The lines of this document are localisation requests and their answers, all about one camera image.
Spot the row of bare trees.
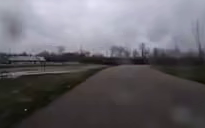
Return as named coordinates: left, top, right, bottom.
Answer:
left=0, top=42, right=205, bottom=67

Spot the thin dark post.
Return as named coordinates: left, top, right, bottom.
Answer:
left=40, top=61, right=47, bottom=72

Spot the low white building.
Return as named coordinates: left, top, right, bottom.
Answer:
left=7, top=55, right=47, bottom=65

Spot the tall bare tree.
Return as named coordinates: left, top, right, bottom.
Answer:
left=192, top=19, right=205, bottom=64

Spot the grass verge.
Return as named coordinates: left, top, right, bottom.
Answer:
left=151, top=63, right=205, bottom=88
left=0, top=65, right=108, bottom=128

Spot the grey asphalt path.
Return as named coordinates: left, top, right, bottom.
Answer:
left=10, top=64, right=205, bottom=128

